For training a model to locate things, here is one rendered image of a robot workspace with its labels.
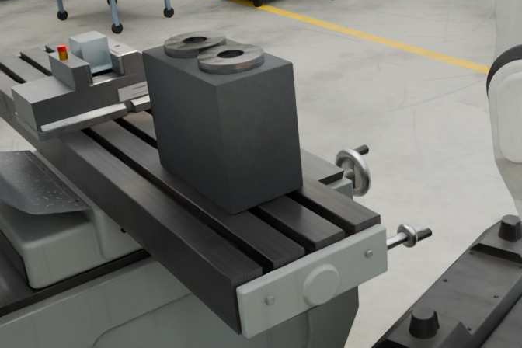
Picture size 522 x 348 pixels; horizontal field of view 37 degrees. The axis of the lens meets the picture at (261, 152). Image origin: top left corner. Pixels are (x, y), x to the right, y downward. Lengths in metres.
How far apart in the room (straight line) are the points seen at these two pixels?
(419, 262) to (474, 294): 1.17
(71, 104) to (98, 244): 0.25
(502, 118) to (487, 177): 2.00
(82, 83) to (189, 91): 0.41
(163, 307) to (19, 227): 0.30
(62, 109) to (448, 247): 1.65
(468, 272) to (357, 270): 0.56
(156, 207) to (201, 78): 0.21
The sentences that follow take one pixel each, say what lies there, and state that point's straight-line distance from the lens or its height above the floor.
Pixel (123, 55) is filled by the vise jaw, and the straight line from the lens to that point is 1.45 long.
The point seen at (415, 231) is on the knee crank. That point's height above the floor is 0.54.
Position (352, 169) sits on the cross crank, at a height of 0.65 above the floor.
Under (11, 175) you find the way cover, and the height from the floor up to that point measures 0.88.
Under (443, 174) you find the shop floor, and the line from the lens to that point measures 3.22.
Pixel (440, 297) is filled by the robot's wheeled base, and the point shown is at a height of 0.59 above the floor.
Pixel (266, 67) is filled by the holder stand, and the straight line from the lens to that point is 1.03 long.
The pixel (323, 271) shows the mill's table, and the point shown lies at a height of 0.91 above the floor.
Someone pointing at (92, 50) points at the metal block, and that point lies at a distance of 1.46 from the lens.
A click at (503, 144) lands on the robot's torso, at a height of 0.94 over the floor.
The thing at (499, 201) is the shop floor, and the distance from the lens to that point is 3.03.
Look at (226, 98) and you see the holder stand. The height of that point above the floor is 1.10.
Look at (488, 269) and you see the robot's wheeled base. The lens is 1.56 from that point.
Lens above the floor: 1.45
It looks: 24 degrees down
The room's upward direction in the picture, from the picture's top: 6 degrees counter-clockwise
